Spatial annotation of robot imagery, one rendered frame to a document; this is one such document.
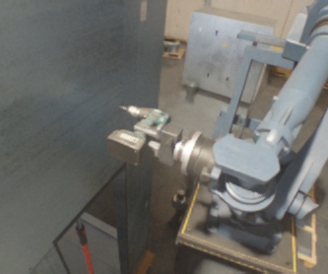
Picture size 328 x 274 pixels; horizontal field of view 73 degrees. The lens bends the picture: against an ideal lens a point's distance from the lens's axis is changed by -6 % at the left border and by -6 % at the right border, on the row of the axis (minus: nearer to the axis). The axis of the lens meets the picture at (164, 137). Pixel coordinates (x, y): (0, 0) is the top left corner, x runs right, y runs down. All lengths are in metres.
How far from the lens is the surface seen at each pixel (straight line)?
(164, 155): 0.75
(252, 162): 0.64
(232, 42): 6.42
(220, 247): 1.88
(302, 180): 1.42
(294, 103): 0.84
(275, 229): 1.95
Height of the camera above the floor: 3.11
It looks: 38 degrees down
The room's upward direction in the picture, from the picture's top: 6 degrees clockwise
